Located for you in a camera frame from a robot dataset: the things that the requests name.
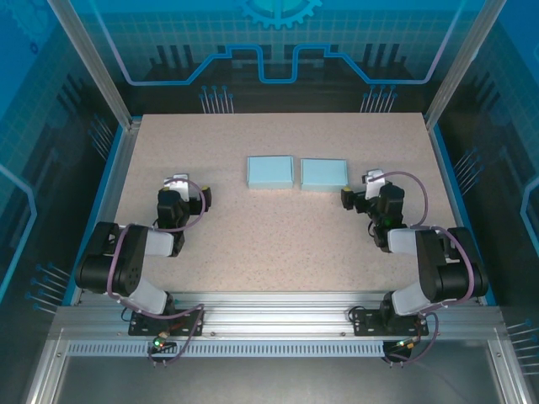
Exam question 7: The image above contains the pale blue paper box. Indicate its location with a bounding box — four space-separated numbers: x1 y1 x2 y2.
245 155 295 191
299 157 350 194

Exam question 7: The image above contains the grey metal shelf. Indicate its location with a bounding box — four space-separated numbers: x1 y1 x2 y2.
54 356 504 404

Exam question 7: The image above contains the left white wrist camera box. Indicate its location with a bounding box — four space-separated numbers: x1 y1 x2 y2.
163 172 191 203

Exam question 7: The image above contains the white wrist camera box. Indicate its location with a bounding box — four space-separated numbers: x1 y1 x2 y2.
163 172 191 203
362 169 387 201

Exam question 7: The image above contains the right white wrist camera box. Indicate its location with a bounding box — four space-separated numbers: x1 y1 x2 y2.
362 169 387 201

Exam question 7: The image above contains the aluminium side rail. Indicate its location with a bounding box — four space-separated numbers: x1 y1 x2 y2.
69 121 142 306

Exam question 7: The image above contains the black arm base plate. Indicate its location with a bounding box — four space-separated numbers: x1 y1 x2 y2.
128 309 207 338
350 308 430 338

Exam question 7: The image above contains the aluminium frame rail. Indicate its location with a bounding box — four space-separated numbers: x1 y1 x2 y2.
49 290 509 340

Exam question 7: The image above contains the slotted grey cable duct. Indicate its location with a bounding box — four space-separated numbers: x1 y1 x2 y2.
66 341 387 358

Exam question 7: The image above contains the aluminium corner post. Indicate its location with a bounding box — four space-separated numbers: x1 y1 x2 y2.
45 0 142 130
423 0 509 130

